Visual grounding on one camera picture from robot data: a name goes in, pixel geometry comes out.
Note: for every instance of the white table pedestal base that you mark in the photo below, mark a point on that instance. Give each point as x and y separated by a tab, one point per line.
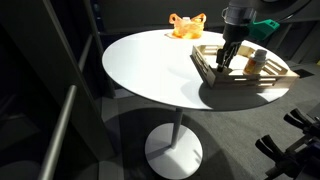
173	156

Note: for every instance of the grey metal railing bar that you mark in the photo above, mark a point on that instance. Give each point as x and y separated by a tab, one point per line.
58	133

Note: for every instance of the orange plastic bag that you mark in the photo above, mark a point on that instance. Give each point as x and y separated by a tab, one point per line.
186	29

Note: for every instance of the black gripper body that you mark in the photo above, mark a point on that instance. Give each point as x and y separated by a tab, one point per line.
235	34

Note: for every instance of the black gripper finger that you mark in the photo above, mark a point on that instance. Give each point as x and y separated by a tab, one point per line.
220	60
231	53

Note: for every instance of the wooden slatted tray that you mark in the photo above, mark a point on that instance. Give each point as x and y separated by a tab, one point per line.
240	81

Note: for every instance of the white medicine bottle orange label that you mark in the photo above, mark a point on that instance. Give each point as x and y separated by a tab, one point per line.
254	65

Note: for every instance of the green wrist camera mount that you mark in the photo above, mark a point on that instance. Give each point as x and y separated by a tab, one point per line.
264	29

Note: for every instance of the small white bottle in bag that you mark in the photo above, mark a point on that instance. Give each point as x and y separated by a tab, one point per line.
186	19

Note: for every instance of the Franka robot arm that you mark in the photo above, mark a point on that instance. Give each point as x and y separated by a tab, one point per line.
240	11

